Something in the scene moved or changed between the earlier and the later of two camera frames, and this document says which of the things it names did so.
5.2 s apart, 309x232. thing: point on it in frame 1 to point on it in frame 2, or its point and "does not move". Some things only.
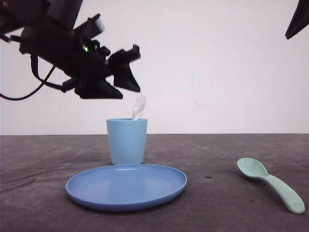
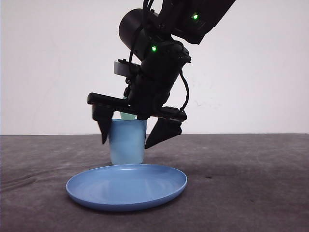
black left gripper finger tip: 300,20 to 163,129
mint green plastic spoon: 253,169 to 126,116
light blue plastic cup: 128,140 does not move
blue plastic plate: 119,187 does not move
